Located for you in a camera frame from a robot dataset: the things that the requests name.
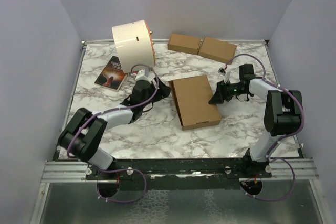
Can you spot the dark paperback book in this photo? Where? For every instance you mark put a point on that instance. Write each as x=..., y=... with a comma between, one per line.
x=112, y=76

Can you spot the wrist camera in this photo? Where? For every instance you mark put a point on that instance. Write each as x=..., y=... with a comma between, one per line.
x=225, y=72
x=142, y=74

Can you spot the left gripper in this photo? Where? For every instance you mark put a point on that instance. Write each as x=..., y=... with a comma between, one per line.
x=163, y=92

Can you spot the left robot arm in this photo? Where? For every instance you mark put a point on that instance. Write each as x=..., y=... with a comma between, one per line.
x=83, y=134

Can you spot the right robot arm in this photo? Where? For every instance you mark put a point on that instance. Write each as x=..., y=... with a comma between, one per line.
x=282, y=118

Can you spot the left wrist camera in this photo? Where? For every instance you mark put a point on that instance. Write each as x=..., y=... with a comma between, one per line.
x=142, y=74

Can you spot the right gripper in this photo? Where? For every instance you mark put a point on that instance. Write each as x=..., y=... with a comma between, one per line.
x=221, y=94

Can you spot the brown cardboard box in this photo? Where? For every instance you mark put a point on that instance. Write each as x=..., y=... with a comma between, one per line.
x=191, y=96

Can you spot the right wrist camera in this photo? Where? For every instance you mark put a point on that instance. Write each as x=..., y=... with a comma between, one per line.
x=225, y=72

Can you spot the cream cylindrical container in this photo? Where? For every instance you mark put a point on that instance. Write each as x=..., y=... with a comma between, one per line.
x=134, y=45

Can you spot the aluminium table frame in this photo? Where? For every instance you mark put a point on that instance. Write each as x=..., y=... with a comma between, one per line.
x=76, y=201

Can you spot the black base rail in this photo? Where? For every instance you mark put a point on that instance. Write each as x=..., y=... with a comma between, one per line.
x=180, y=174

